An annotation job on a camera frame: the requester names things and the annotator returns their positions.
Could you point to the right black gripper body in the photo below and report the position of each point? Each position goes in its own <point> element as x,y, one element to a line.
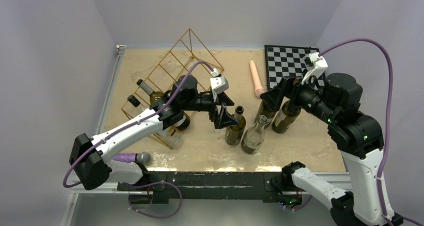
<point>309,97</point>

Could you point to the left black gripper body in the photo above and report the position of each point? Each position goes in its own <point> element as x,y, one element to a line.
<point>205,102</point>

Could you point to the dark green wine bottle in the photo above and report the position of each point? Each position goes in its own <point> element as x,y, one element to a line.
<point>156,95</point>

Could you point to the clear glass liquor bottle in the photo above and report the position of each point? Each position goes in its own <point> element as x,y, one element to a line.
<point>133,108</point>

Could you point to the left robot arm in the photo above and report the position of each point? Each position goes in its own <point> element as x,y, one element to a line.
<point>91,158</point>

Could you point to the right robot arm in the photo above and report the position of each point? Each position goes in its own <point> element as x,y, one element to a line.
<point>358,137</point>

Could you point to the dark green bottle rear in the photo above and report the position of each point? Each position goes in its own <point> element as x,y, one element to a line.
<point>265,110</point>

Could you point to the dark green bottle right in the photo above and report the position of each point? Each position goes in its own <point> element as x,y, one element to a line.
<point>285,117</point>

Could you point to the clear brown-tinted bottle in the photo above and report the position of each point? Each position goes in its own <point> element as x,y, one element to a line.
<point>254,137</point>

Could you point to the black white chessboard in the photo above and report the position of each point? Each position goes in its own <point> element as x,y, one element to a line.
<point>283,61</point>

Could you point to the purple glitter microphone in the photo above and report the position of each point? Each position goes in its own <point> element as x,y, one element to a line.
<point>143,157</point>

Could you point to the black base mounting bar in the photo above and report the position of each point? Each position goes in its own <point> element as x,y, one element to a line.
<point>161,186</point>

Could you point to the pink cylindrical handle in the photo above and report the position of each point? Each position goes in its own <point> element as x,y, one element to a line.
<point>258,88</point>

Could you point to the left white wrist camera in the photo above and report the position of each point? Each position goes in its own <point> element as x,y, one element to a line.
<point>218,83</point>

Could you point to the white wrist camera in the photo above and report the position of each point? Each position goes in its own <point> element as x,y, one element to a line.
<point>218,83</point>
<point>318,66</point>

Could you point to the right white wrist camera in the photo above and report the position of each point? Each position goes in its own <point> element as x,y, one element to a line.
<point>318,66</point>

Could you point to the gold wire wine rack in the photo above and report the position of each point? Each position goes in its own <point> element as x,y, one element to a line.
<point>175,63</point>

